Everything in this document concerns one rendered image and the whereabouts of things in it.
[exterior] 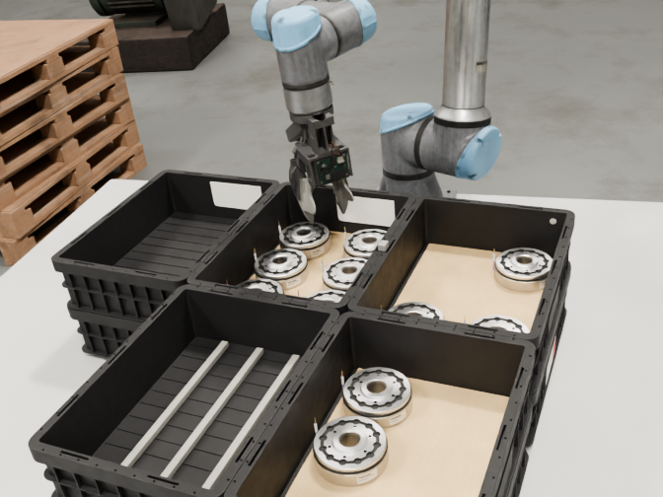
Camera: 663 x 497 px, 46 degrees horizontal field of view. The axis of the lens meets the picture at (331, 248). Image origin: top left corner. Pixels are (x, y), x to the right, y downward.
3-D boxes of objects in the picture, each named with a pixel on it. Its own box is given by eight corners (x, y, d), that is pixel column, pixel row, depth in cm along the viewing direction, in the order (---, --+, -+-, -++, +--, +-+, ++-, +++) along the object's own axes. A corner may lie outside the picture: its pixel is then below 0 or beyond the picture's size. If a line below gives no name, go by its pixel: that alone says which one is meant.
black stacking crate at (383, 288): (421, 247, 159) (419, 197, 153) (571, 265, 147) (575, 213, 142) (351, 368, 128) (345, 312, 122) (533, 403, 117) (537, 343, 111)
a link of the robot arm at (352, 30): (327, -10, 130) (281, 10, 124) (379, -6, 123) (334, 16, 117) (333, 35, 134) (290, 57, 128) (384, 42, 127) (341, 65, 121)
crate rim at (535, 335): (419, 204, 154) (418, 194, 153) (575, 221, 143) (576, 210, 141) (344, 321, 123) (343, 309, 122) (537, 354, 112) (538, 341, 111)
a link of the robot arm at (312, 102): (275, 82, 123) (322, 68, 126) (281, 108, 126) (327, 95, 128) (291, 95, 117) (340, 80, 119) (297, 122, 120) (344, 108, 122)
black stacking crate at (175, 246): (175, 215, 181) (165, 171, 175) (288, 230, 170) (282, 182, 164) (64, 312, 151) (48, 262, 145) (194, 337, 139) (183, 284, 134)
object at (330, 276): (334, 256, 150) (334, 253, 149) (384, 263, 146) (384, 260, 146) (314, 285, 142) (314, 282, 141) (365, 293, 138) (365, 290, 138)
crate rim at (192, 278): (284, 190, 165) (282, 180, 164) (419, 204, 154) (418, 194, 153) (184, 294, 134) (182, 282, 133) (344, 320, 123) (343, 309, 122)
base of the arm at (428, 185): (387, 188, 186) (385, 150, 181) (449, 192, 181) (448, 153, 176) (368, 216, 173) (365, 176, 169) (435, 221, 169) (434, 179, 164)
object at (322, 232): (292, 221, 163) (292, 219, 163) (336, 227, 160) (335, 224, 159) (270, 246, 156) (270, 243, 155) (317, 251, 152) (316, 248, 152)
